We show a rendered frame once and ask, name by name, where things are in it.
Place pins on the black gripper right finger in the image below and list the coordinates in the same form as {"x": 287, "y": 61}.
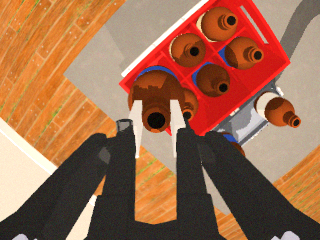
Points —
{"x": 261, "y": 211}

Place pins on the red plastic crate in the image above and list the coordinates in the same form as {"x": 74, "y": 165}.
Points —
{"x": 249, "y": 81}

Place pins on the grey rectangular tray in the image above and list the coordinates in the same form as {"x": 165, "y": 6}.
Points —
{"x": 245, "y": 124}

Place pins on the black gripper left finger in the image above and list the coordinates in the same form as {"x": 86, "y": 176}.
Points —
{"x": 51, "y": 212}

